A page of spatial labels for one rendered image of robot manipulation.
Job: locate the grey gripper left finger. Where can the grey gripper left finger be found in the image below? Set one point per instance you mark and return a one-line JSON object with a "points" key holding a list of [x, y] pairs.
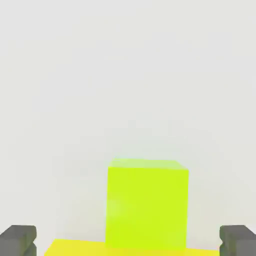
{"points": [[17, 238]]}

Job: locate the large yellow box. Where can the large yellow box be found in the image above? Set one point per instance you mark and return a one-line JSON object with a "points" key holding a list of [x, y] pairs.
{"points": [[80, 249]]}

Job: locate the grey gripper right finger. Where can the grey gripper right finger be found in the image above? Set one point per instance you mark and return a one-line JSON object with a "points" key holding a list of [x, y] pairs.
{"points": [[238, 240]]}

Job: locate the small lime green cube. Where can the small lime green cube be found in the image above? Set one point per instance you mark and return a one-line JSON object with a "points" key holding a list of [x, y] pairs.
{"points": [[147, 206]]}

